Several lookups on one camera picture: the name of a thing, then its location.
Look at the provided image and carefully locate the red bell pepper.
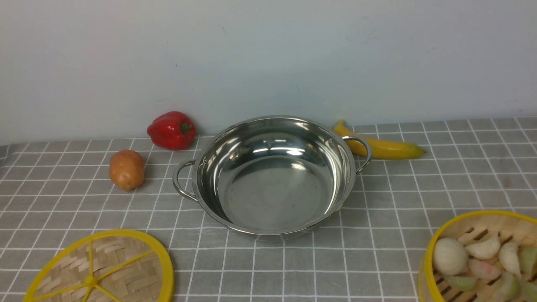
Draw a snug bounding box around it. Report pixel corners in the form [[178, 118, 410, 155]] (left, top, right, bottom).
[[146, 111, 196, 151]]

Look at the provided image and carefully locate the pink white dumpling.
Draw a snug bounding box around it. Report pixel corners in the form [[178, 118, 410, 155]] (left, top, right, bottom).
[[468, 259, 502, 281]]

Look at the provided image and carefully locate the brown potato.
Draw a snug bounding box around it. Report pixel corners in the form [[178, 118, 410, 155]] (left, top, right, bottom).
[[109, 149, 145, 192]]

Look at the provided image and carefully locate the green dumpling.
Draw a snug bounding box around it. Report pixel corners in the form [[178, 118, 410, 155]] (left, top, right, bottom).
[[520, 281, 537, 302], [519, 246, 537, 279], [489, 271, 520, 302], [443, 276, 478, 292]]

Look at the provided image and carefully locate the stainless steel pot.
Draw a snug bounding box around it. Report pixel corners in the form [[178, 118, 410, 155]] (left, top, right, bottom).
[[172, 115, 373, 241]]

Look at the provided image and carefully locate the bamboo steamer lid yellow rim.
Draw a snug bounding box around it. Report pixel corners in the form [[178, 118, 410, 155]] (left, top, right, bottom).
[[23, 229, 175, 302]]

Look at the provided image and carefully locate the yellow banana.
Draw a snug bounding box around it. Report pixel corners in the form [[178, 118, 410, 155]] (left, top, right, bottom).
[[333, 120, 427, 160]]

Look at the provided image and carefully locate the white round bun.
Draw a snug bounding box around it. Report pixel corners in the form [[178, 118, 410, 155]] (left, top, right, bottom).
[[432, 238, 469, 276]]

